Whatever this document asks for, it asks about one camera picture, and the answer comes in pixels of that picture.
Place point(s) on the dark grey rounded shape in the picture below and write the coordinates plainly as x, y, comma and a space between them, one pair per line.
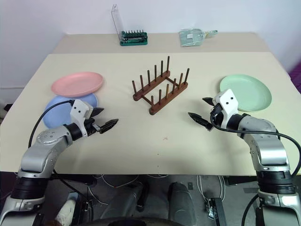
181, 202

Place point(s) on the green plate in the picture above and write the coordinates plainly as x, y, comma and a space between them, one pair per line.
249, 91

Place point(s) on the pink plate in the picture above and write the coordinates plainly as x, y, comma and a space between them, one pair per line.
77, 83

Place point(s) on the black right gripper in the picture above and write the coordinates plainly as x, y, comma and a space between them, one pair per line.
216, 116

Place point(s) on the purple object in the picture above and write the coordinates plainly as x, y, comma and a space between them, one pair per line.
296, 77

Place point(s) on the white cylinder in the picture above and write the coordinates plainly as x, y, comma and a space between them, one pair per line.
67, 210

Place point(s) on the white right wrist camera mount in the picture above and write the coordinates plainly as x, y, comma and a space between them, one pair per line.
229, 100

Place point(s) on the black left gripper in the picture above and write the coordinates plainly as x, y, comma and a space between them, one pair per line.
92, 127

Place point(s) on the dark curved rim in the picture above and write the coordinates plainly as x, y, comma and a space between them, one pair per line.
131, 222

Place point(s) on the blue plate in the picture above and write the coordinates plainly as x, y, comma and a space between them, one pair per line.
56, 110

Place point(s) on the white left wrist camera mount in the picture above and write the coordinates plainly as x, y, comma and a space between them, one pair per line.
78, 110

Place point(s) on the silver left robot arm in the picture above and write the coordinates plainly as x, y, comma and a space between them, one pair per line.
35, 157

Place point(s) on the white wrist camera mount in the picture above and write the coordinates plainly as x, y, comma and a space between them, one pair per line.
78, 110
229, 100

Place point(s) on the green screwdriver bit set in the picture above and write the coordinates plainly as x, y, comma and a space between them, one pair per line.
134, 40

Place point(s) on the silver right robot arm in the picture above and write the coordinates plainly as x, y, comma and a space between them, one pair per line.
270, 153

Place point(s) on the black table clamp bracket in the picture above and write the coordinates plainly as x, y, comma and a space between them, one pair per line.
215, 208

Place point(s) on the clear plastic case lid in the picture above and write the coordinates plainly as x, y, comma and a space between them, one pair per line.
116, 18

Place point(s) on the clear plastic bag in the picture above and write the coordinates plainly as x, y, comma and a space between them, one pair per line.
190, 37

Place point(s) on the wooden dish rack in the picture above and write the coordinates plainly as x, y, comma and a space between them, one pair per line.
162, 103

